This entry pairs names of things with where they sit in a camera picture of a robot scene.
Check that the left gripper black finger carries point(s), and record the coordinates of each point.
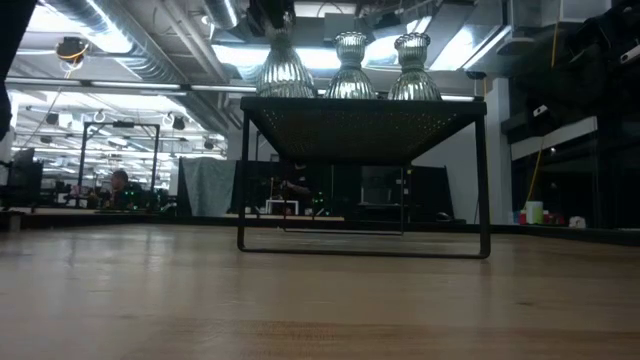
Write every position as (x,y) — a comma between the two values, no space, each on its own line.
(279,22)

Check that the grey fabric panel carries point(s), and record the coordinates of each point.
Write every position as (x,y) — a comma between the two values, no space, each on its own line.
(205,185)

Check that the dark background cabinet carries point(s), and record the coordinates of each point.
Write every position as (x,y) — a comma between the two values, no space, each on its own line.
(425,190)

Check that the white plastic container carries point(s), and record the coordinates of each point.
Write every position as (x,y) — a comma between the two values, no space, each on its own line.
(534,212)

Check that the long white light bar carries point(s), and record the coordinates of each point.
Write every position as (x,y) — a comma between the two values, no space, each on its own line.
(225,88)

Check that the small red bottle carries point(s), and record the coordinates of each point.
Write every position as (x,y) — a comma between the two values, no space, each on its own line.
(522,218)

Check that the round silver duct pipe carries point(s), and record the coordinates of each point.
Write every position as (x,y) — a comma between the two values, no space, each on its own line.
(222,12)

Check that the black perforated metal shelf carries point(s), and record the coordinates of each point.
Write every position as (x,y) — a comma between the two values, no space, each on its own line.
(360,125)

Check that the round black ceiling fixture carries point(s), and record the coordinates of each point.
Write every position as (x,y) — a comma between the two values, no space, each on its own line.
(72,49)

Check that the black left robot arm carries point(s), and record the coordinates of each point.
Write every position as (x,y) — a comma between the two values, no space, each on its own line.
(12,30)

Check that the black background station frame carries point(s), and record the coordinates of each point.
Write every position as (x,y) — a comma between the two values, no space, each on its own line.
(82,160)

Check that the black aluminium table frame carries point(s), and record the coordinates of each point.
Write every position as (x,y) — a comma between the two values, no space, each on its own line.
(350,226)

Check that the person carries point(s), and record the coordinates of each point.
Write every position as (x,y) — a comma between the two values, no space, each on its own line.
(120,185)

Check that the black ceiling camera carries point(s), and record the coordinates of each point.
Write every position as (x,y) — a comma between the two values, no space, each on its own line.
(475,75)

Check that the silver spiral air duct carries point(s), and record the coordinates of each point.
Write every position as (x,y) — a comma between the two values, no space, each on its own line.
(150,55)

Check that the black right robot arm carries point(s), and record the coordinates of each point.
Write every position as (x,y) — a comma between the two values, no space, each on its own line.
(610,30)

